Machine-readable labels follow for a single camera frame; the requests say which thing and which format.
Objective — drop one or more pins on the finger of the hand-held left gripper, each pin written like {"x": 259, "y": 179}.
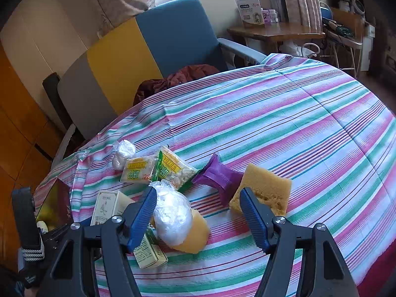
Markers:
{"x": 55, "y": 235}

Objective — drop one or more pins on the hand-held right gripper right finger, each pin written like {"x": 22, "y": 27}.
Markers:
{"x": 252, "y": 219}

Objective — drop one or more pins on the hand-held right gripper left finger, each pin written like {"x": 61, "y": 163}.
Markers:
{"x": 143, "y": 219}

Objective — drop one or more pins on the white sock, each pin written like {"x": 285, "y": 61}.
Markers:
{"x": 173, "y": 216}

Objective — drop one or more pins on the gold tin box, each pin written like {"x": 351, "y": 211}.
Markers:
{"x": 54, "y": 204}

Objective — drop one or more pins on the green and white box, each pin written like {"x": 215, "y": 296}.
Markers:
{"x": 150, "y": 252}

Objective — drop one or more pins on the cream printed box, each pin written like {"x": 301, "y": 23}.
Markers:
{"x": 108, "y": 204}

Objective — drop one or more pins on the mustard yellow sponge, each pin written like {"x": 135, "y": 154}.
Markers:
{"x": 269, "y": 185}

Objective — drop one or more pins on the yellow green snack packet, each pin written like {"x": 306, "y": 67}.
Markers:
{"x": 137, "y": 171}
{"x": 173, "y": 167}

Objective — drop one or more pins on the purple snack packet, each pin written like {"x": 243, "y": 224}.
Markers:
{"x": 218, "y": 178}

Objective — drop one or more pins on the small white plastic-wrapped bundle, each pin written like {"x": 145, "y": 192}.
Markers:
{"x": 123, "y": 153}

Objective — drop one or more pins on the wooden wardrobe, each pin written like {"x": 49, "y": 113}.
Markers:
{"x": 18, "y": 114}

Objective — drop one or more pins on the dark red cloth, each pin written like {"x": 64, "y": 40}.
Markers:
{"x": 185, "y": 74}

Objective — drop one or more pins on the grey yellow blue sofa chair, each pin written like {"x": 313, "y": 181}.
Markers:
{"x": 117, "y": 62}

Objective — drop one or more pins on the wooden side table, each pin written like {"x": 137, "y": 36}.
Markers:
{"x": 272, "y": 32}

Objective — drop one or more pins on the small purple box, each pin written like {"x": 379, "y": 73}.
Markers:
{"x": 265, "y": 15}

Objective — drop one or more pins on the small white bottle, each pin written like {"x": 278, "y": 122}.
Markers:
{"x": 273, "y": 15}

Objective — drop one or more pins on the white printed carton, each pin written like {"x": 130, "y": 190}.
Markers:
{"x": 249, "y": 14}

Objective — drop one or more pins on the cardboard box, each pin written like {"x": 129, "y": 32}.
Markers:
{"x": 349, "y": 18}

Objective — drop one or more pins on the white round fan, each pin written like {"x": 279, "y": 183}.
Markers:
{"x": 359, "y": 5}

